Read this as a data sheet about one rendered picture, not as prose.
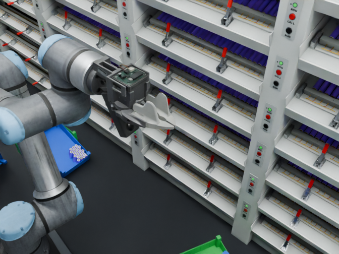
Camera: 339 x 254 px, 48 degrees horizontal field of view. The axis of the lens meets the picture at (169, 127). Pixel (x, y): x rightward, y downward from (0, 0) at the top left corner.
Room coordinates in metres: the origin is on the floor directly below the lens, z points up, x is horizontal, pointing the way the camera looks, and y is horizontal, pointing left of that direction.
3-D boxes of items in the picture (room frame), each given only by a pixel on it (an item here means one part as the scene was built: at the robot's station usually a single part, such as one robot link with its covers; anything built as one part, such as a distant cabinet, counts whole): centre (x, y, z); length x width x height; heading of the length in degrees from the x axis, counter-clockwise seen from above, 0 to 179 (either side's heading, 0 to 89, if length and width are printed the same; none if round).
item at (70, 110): (0.74, 0.25, 1.09); 0.12 x 0.09 x 0.12; 131
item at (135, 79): (0.64, 0.11, 1.21); 0.12 x 0.08 x 0.09; 50
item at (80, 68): (0.69, 0.17, 1.20); 0.10 x 0.05 x 0.09; 140
